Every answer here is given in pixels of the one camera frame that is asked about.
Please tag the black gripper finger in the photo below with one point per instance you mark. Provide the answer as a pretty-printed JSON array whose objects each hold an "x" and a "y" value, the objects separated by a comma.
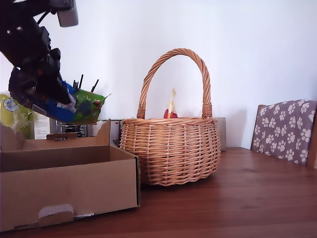
[{"x": 52, "y": 86}]

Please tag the white printed carton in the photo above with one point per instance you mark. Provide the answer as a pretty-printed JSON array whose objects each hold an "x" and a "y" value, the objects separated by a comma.
[{"x": 42, "y": 129}]

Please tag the can with red label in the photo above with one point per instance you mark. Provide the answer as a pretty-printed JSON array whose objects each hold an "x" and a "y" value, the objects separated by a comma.
[{"x": 95, "y": 129}]

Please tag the thin black stick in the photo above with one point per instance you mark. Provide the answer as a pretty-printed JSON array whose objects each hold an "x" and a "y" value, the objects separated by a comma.
[
  {"x": 74, "y": 84},
  {"x": 94, "y": 86},
  {"x": 80, "y": 83}
]

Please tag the green and blue egg bag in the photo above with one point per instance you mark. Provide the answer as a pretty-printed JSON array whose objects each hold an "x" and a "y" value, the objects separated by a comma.
[{"x": 89, "y": 106}]

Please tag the yellow-green plastic bag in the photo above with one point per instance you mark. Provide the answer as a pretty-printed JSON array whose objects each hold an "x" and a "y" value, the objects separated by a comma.
[{"x": 10, "y": 114}]

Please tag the brown cardboard box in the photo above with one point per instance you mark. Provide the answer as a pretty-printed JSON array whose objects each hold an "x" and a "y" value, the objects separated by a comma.
[{"x": 74, "y": 188}]

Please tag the silver glitter box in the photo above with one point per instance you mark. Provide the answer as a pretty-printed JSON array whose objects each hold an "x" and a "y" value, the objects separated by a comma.
[{"x": 221, "y": 134}]

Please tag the red and yellow egg bag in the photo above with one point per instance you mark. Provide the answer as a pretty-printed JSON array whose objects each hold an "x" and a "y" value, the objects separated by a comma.
[{"x": 171, "y": 111}]

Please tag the white paper leaflet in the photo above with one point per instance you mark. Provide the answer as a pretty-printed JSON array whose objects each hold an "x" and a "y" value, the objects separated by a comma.
[{"x": 54, "y": 209}]

